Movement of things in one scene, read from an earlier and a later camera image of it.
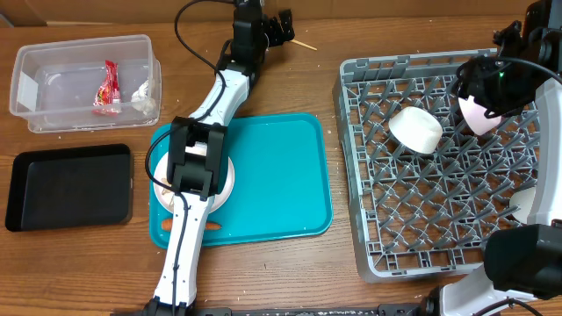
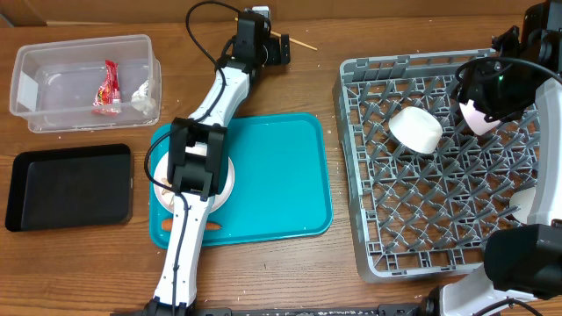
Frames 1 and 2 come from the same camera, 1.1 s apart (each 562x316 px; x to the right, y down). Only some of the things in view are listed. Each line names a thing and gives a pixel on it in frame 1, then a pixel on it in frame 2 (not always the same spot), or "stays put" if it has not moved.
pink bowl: (474, 116) stays put
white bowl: (416, 129) stays put
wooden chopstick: (303, 44) stays put
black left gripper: (278, 38) -> (272, 46)
